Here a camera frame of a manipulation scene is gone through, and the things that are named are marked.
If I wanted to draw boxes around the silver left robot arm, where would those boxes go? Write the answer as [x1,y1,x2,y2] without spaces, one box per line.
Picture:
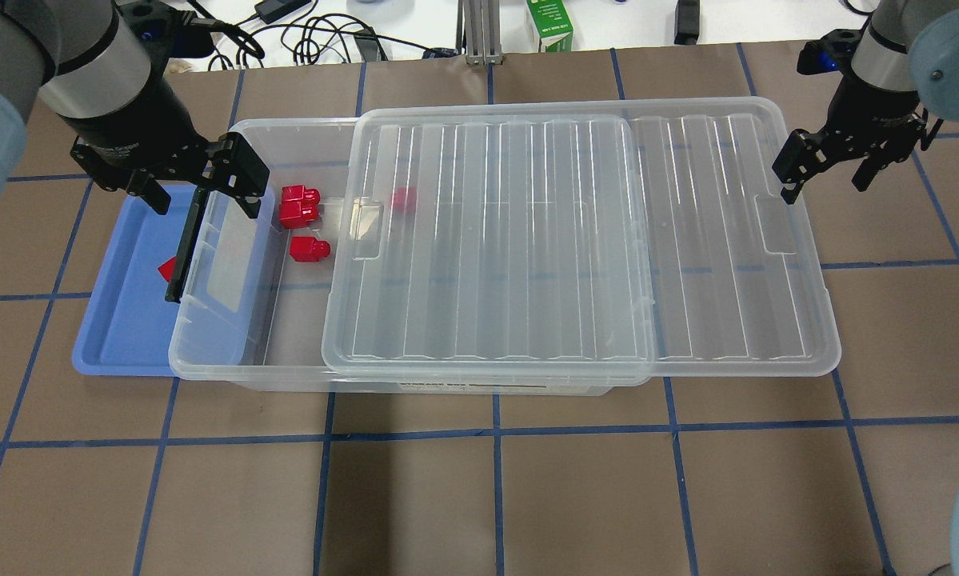
[0,1,270,218]

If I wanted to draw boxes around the black latch handle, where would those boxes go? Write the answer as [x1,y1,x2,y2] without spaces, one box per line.
[164,186,210,303]

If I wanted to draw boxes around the green white milk carton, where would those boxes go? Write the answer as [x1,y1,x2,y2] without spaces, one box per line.
[524,0,575,54]

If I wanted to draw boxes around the aluminium frame post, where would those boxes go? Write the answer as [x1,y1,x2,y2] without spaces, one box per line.
[457,0,502,66]

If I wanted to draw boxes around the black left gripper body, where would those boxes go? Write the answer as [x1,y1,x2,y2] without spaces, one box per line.
[70,76,209,190]

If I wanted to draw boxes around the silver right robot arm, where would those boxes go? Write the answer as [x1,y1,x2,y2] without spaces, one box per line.
[772,1,959,205]

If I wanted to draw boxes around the red block under lid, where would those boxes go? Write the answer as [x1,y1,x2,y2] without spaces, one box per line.
[389,186,417,214]

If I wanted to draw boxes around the clear plastic storage box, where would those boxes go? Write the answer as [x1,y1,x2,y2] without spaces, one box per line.
[168,106,655,396]

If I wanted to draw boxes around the blue plastic tray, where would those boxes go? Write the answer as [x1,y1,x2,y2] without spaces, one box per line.
[72,185,195,377]

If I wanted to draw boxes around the red block top pair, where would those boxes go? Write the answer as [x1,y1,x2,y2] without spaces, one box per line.
[278,185,322,230]

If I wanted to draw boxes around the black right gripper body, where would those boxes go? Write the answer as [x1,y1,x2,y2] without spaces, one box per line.
[817,76,940,165]

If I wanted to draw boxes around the clear plastic box lid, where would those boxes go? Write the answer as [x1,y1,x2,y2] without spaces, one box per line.
[322,96,841,386]

